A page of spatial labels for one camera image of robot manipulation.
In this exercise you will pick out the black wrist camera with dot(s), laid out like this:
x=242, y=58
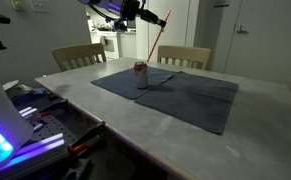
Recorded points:
x=120, y=24

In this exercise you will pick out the black perforated breadboard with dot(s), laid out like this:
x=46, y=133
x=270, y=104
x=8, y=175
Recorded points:
x=55, y=128

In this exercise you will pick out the aluminium extrusion bar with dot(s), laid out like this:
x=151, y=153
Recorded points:
x=41, y=146
x=28, y=112

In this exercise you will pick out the red plastic straw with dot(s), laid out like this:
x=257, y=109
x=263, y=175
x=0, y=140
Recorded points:
x=155, y=45

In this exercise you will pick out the white door panel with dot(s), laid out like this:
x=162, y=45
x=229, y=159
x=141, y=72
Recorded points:
x=176, y=23

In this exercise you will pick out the dark blue cloth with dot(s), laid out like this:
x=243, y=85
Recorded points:
x=191, y=100
x=115, y=83

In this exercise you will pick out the small beige switch plate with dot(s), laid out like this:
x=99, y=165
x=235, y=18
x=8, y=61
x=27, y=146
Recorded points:
x=17, y=4

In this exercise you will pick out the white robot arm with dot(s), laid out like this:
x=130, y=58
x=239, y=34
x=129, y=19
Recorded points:
x=98, y=4

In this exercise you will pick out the white door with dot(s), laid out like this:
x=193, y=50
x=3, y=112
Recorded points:
x=265, y=50

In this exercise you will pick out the light wooden slat-back chair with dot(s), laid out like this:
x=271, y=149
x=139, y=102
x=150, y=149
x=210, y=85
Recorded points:
x=185, y=52
x=78, y=51

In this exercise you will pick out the grey wall sign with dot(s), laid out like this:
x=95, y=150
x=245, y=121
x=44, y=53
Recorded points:
x=221, y=3

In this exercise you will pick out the red and white soda can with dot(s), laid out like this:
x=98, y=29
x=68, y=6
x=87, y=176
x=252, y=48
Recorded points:
x=140, y=78

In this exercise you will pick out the white kitchen cabinet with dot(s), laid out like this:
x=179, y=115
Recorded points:
x=127, y=45

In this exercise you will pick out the white kitchen stove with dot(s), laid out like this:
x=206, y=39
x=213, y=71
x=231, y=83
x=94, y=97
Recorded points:
x=111, y=45

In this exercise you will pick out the wide white switch plate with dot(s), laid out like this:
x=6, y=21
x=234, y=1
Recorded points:
x=39, y=5

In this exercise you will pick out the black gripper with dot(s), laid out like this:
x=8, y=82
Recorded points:
x=133, y=10

